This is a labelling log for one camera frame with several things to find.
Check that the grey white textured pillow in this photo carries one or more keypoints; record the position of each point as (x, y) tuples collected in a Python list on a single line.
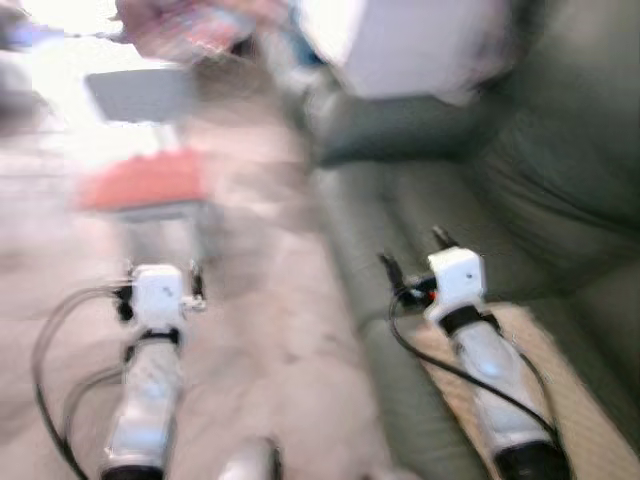
[(590, 440)]

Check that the white cushion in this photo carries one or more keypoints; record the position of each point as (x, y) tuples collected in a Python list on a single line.
[(410, 50)]

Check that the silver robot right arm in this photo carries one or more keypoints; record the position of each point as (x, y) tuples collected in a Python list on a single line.
[(490, 370)]

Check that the silver robot left leg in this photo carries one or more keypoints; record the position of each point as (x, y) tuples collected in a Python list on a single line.
[(250, 462)]

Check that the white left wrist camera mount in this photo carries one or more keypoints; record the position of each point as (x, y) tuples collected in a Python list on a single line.
[(158, 295)]

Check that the grey flat board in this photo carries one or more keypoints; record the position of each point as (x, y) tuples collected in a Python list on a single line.
[(140, 95)]

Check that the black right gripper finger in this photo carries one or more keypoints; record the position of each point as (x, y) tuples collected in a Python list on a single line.
[(392, 270), (444, 238)]

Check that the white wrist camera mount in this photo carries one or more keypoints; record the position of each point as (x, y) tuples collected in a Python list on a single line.
[(458, 280), (158, 295)]

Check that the pink patterned fabric item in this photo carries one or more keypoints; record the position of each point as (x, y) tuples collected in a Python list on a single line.
[(200, 28)]

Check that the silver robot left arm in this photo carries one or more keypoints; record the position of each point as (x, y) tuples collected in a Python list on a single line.
[(150, 400)]

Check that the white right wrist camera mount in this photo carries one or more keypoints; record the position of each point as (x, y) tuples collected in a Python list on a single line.
[(458, 280)]

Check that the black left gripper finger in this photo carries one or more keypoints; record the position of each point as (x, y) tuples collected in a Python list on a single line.
[(198, 285)]

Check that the green leather sofa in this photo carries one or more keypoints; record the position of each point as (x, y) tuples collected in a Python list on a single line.
[(560, 180)]

